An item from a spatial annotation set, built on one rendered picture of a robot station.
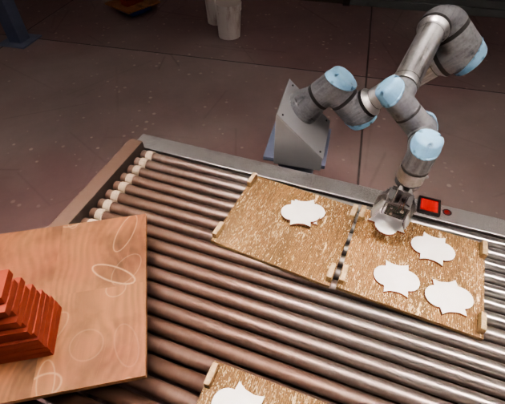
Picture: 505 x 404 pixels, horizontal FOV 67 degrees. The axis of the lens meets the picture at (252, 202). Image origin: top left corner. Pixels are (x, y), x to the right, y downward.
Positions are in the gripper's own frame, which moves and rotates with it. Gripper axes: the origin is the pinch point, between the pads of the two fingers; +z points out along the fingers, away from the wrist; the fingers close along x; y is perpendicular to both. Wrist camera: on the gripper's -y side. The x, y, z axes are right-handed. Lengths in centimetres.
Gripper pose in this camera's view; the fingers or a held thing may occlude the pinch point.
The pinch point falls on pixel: (388, 219)
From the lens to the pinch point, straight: 131.7
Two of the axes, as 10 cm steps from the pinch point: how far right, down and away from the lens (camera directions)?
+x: 8.9, 3.6, -2.6
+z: -0.5, 6.7, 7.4
